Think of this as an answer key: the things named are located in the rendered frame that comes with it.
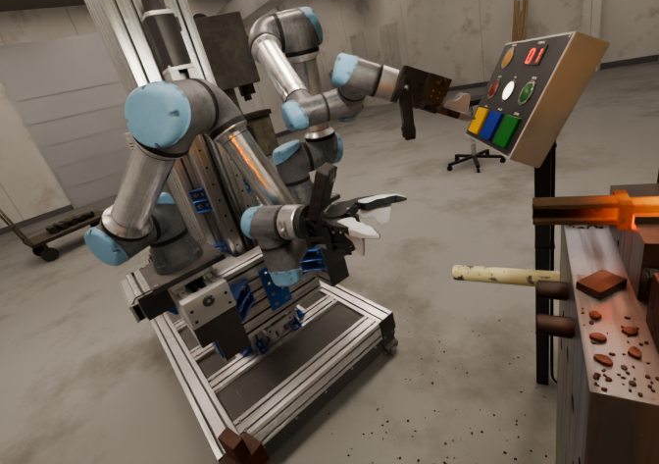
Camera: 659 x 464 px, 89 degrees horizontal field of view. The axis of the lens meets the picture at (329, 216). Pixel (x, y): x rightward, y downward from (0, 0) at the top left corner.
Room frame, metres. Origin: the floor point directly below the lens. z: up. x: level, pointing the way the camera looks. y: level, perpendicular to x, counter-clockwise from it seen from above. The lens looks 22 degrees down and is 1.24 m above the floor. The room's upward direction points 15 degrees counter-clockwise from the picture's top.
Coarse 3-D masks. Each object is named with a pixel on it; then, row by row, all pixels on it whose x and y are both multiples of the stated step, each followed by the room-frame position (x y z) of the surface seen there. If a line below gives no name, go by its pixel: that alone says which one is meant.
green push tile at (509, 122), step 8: (504, 120) 0.83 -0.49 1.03; (512, 120) 0.79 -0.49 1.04; (520, 120) 0.77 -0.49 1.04; (504, 128) 0.82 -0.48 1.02; (512, 128) 0.78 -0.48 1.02; (496, 136) 0.84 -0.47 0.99; (504, 136) 0.80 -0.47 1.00; (512, 136) 0.77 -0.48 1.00; (496, 144) 0.82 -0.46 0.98; (504, 144) 0.78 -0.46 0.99
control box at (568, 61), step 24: (504, 48) 1.05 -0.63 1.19; (528, 48) 0.90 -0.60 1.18; (552, 48) 0.78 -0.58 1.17; (576, 48) 0.72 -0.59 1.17; (600, 48) 0.71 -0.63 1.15; (504, 72) 0.98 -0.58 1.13; (528, 72) 0.84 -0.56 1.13; (552, 72) 0.73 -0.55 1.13; (576, 72) 0.72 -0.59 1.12; (552, 96) 0.73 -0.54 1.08; (576, 96) 0.72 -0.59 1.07; (528, 120) 0.74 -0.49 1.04; (552, 120) 0.73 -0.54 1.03; (528, 144) 0.74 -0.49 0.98; (552, 144) 0.73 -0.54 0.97
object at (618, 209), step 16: (624, 192) 0.37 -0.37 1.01; (544, 208) 0.39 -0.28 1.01; (560, 208) 0.38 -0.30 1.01; (576, 208) 0.37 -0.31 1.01; (592, 208) 0.36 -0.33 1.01; (608, 208) 0.36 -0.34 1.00; (624, 208) 0.34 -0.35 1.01; (640, 208) 0.34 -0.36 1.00; (656, 208) 0.33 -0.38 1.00; (544, 224) 0.39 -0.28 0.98; (560, 224) 0.38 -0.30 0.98; (576, 224) 0.37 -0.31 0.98; (592, 224) 0.36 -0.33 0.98; (608, 224) 0.36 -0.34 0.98; (624, 224) 0.34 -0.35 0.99
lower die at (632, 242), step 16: (640, 192) 0.40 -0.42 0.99; (656, 192) 0.39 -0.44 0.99; (640, 224) 0.33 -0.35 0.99; (656, 224) 0.32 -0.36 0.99; (624, 240) 0.36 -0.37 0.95; (640, 240) 0.30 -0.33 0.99; (656, 240) 0.29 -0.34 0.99; (624, 256) 0.36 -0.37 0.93; (640, 256) 0.30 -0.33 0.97; (656, 256) 0.29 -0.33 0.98; (640, 272) 0.29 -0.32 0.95; (640, 288) 0.29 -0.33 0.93
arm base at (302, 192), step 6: (300, 180) 1.22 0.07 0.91; (306, 180) 1.23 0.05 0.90; (288, 186) 1.22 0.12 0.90; (294, 186) 1.21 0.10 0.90; (300, 186) 1.21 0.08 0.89; (306, 186) 1.22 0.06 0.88; (312, 186) 1.24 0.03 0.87; (294, 192) 1.21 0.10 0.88; (300, 192) 1.21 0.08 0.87; (306, 192) 1.21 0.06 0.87; (294, 198) 1.21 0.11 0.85; (300, 198) 1.20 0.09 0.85; (306, 198) 1.20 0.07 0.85; (306, 204) 1.20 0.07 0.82
